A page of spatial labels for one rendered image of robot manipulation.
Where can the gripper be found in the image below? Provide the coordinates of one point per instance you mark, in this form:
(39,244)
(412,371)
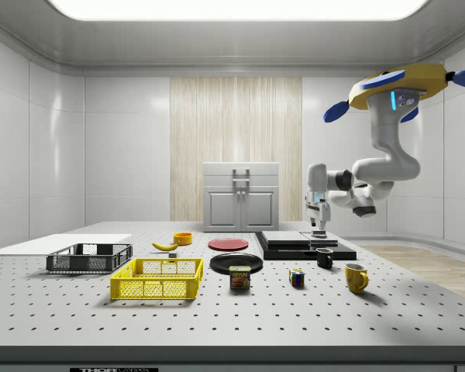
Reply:
(318,211)

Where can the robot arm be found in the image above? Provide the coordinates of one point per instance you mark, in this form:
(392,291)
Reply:
(385,139)

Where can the black stove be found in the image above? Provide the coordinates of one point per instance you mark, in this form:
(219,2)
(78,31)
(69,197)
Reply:
(286,242)

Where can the black mug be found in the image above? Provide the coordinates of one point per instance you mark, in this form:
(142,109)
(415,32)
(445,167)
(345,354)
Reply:
(324,259)

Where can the puzzle cube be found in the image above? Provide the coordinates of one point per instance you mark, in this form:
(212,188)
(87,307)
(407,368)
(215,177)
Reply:
(297,278)

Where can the yellow mug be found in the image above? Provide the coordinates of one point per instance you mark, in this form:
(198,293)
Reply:
(354,279)

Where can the white cabinet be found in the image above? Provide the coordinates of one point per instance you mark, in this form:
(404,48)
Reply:
(240,205)

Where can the black plate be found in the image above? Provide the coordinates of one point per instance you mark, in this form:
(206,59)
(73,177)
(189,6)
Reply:
(236,261)

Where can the red plate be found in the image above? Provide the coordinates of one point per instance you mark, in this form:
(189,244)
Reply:
(228,244)

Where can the flat-sided can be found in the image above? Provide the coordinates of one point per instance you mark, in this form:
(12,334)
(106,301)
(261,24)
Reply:
(240,278)

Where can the yellow bowl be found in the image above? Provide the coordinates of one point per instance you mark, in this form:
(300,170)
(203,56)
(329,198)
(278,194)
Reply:
(183,239)

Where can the banana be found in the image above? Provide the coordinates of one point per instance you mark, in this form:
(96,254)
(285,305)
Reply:
(164,246)

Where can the drone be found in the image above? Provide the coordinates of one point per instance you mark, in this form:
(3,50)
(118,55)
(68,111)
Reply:
(407,79)

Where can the yellow basket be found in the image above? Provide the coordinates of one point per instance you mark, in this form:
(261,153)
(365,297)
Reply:
(155,288)

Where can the dark grey basket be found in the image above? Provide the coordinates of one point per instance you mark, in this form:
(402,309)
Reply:
(85,263)

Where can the white board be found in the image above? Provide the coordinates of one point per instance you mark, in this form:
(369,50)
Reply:
(54,243)

